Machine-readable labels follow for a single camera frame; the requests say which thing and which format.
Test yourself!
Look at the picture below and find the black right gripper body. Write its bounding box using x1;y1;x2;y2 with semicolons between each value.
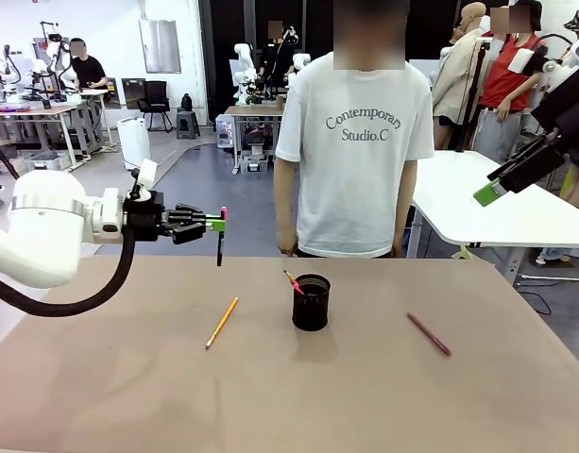
530;70;579;155

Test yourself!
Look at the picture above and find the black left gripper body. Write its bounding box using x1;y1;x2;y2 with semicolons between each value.
123;191;177;243

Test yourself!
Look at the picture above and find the black pen pink cap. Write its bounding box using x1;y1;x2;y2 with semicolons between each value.
216;206;230;268

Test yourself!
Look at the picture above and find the yellow pencil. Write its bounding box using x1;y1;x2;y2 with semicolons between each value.
204;295;239;351

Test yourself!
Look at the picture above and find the dark red pen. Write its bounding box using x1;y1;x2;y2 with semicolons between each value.
406;311;452;357

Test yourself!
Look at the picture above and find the person's left forearm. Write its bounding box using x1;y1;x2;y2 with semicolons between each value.
400;159;418;237

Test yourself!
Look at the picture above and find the black mesh pen holder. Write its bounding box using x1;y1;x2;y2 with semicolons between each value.
291;274;332;332

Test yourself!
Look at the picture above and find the person's right hand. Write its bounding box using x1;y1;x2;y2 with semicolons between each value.
277;229;298;259

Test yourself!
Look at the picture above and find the person in red shirt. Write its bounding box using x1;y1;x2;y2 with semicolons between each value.
477;0;549;164

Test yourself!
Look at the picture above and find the white air purifier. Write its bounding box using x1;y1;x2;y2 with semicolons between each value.
116;116;153;172

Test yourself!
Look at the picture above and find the clear storage box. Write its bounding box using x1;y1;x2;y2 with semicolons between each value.
240;154;270;174

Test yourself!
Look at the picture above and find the dark grey stool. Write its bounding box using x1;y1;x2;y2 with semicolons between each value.
176;109;201;141

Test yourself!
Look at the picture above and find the mannequin in beige jacket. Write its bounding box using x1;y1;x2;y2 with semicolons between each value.
433;1;488;151

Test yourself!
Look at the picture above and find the black office chair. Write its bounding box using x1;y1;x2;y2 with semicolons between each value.
136;80;175;133

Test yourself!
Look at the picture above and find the background work table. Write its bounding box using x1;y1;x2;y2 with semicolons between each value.
224;104;285;175

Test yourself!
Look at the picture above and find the long grey work table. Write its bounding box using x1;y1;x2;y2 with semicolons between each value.
0;89;113;171

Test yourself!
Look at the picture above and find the black tripod leg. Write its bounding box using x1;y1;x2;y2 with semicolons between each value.
0;134;21;180

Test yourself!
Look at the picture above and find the person in black t-shirt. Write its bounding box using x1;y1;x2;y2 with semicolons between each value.
69;38;110;91

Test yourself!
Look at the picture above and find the person in white t-shirt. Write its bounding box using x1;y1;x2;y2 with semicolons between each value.
273;0;435;260

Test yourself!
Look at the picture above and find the person in black clothes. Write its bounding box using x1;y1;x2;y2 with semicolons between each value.
256;21;296;95

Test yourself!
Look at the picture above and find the black camera tripod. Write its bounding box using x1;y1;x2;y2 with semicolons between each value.
455;40;491;153

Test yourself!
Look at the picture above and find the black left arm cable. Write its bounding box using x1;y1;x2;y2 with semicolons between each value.
0;230;137;318

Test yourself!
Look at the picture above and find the metal wall panel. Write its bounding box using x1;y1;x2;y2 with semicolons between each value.
138;18;182;75

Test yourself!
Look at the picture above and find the background robot with cables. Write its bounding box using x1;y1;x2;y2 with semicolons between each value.
31;21;80;103

